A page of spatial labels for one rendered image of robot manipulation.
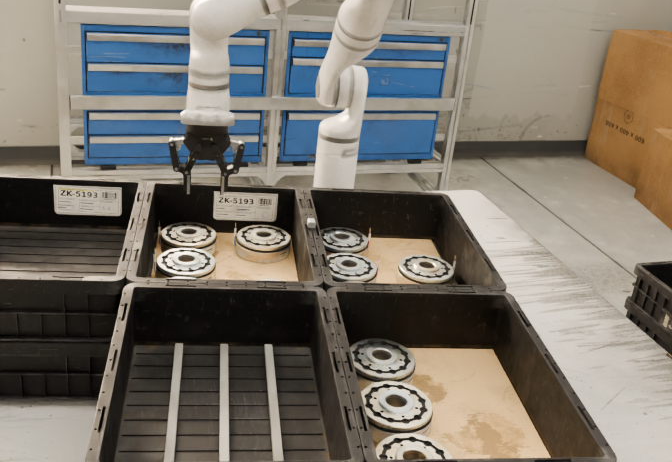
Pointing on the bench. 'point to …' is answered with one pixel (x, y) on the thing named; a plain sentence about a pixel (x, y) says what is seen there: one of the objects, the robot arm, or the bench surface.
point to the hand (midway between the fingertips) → (205, 185)
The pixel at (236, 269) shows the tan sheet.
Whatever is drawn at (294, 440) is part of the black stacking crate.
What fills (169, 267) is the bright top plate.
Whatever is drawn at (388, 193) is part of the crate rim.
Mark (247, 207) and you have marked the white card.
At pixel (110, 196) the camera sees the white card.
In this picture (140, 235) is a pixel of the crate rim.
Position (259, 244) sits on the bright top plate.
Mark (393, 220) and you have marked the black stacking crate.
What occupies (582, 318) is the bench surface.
